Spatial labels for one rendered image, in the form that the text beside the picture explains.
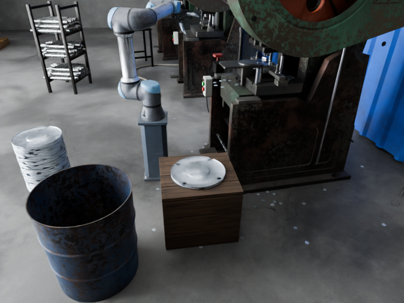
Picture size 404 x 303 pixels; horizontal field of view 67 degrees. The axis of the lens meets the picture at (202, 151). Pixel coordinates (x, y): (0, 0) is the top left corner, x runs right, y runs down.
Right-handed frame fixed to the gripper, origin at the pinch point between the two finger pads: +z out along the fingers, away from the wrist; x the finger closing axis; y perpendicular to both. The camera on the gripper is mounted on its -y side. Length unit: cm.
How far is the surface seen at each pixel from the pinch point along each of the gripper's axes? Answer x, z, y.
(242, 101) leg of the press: -5, 36, 75
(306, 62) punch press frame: 34, 56, 60
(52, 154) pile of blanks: -105, -32, 70
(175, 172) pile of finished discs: -49, 22, 105
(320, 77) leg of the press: 33, 65, 67
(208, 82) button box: -18.4, 27.5, 30.1
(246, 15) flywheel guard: 29, 0, 94
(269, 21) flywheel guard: 34, 10, 93
